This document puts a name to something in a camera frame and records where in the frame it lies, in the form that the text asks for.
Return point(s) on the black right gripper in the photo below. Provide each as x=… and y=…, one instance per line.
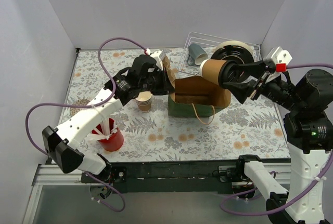
x=256, y=84

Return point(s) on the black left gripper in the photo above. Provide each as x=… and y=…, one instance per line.
x=161, y=82

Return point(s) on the stack of kraft paper cups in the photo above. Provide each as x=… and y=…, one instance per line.
x=144, y=101

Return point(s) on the single kraft paper cup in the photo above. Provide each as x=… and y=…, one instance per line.
x=210, y=70

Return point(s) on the brown and green paper bag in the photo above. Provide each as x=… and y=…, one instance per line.
x=194, y=97

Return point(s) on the black plastic cup lid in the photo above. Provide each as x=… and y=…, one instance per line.
x=230, y=72

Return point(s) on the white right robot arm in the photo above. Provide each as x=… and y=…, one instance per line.
x=308, y=130

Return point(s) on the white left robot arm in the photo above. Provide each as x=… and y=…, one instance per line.
x=62, y=142

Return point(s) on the black plate with cream rim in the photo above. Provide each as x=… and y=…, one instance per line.
x=233, y=50

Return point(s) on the floral table mat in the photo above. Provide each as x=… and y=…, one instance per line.
x=250, y=128

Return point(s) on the grey ceramic mug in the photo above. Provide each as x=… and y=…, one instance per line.
x=196, y=55

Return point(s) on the small patterned bowl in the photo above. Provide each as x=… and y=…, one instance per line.
x=81, y=103

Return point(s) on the red cup with napkins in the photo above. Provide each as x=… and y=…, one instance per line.
x=108, y=134

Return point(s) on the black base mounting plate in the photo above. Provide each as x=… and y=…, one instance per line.
x=174, y=176

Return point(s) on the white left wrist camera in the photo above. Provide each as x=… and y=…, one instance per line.
x=158, y=55

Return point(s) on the aluminium frame rail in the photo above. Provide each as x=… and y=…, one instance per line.
x=47, y=175

